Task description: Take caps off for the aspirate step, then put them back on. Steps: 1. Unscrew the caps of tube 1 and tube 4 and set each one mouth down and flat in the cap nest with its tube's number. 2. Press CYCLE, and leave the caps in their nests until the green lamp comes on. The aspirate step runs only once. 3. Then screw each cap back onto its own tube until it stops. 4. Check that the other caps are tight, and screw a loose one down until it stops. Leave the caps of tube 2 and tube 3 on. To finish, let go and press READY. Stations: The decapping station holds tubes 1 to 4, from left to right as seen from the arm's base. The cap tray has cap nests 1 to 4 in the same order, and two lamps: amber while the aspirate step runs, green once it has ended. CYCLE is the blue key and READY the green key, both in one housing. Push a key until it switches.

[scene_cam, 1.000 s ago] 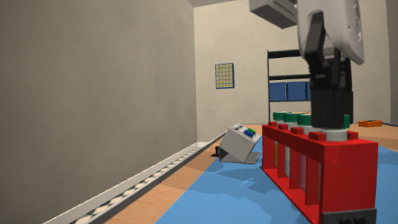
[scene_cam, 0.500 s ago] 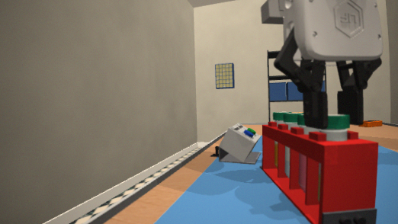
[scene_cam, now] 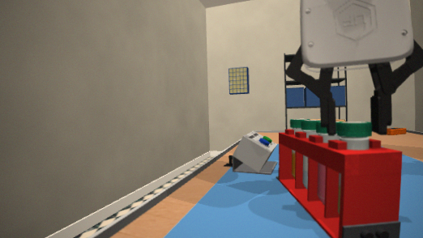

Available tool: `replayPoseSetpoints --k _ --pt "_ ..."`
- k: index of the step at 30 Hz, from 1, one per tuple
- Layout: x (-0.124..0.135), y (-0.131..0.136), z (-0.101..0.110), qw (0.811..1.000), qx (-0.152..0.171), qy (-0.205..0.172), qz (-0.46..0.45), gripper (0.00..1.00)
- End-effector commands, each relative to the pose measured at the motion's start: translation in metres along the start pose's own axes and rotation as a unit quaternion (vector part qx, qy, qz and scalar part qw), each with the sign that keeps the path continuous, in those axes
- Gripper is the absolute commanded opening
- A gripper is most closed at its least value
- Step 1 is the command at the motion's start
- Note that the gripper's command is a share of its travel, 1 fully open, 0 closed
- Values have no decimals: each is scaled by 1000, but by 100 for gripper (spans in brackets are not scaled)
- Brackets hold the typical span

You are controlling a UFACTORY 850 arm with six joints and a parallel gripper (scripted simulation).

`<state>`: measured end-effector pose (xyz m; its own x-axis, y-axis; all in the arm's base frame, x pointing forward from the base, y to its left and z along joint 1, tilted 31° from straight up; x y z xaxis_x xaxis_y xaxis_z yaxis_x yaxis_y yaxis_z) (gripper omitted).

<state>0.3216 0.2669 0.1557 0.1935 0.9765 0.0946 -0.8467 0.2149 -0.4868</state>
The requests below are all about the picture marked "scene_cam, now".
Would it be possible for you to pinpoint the green screw cap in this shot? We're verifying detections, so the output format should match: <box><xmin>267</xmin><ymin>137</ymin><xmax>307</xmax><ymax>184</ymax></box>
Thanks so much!
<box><xmin>290</xmin><ymin>119</ymin><xmax>310</xmax><ymax>128</ymax></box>
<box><xmin>316</xmin><ymin>121</ymin><xmax>327</xmax><ymax>134</ymax></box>
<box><xmin>337</xmin><ymin>121</ymin><xmax>372</xmax><ymax>137</ymax></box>
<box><xmin>301</xmin><ymin>120</ymin><xmax>321</xmax><ymax>130</ymax></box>

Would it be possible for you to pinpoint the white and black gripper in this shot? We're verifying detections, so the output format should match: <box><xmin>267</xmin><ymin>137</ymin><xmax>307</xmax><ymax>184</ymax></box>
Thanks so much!
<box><xmin>285</xmin><ymin>0</ymin><xmax>423</xmax><ymax>136</ymax></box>

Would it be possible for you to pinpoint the grey button housing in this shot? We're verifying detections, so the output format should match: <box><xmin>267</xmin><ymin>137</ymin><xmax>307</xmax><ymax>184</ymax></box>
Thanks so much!
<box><xmin>224</xmin><ymin>131</ymin><xmax>277</xmax><ymax>175</ymax></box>

